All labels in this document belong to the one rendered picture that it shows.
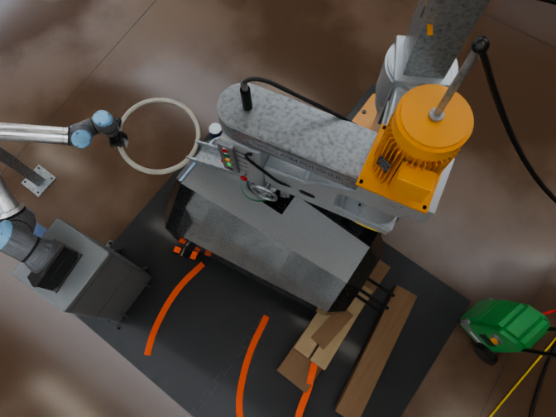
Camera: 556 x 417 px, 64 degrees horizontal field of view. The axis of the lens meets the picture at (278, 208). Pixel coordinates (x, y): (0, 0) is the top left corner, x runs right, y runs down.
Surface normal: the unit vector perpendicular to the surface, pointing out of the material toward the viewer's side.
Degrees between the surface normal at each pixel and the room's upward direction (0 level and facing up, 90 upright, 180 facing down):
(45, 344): 0
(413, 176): 0
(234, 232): 45
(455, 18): 90
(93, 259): 0
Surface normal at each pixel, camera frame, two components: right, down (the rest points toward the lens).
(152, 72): -0.02, -0.31
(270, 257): -0.39, 0.36
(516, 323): -0.36, -0.67
